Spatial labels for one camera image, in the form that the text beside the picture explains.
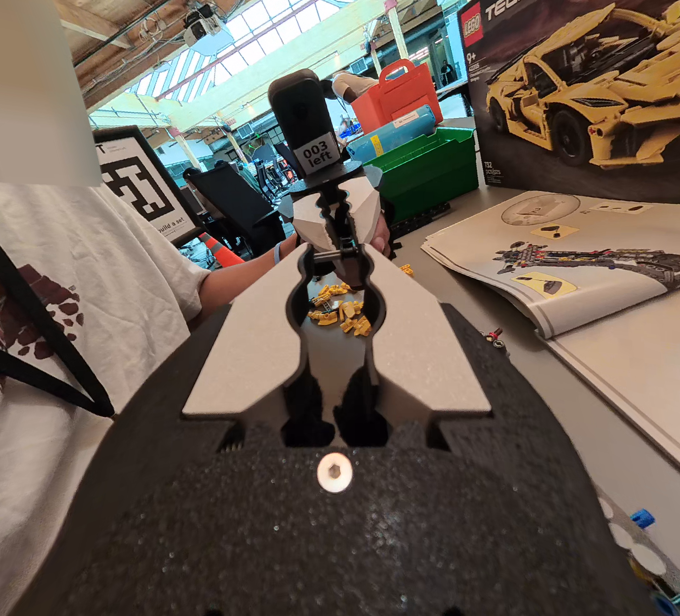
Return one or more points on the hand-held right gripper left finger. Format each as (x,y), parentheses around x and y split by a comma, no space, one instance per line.
(244,361)

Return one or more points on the green plastic bin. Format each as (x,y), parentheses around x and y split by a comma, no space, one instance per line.
(425,180)

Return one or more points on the grey lego car chassis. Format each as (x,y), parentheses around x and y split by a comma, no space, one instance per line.
(645,557)

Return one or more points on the light blue wristband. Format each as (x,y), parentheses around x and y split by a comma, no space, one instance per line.
(277,254)

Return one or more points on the person's left forearm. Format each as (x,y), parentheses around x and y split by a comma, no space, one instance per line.
(239,276)

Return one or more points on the orange bag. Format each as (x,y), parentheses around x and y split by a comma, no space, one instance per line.
(403,95)

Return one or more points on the black framed marker sign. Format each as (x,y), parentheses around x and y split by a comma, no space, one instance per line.
(138,191)

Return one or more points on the ceiling mounted camera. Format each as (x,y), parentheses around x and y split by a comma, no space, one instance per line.
(202,26)

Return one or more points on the black lego beam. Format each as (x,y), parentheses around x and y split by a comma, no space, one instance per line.
(419,220)

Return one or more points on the light blue roll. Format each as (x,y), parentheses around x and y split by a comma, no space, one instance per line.
(393,135)

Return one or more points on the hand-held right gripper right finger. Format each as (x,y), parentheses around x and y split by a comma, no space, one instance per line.
(430,361)

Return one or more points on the person in white shirt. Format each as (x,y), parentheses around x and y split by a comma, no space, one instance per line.
(106,281)

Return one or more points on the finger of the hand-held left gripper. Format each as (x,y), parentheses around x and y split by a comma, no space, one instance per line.
(366,207)
(308,217)

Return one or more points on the lego instruction booklet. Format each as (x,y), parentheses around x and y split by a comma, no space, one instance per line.
(611,334)

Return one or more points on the pile of yellow lego pieces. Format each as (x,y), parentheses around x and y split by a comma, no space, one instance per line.
(348,310)

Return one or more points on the orange traffic cone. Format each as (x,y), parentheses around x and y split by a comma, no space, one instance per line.
(223,254)

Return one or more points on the person's left hand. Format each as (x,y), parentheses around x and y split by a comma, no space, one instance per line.
(380,236)

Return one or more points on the lego set box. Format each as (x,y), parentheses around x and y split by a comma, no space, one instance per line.
(584,95)

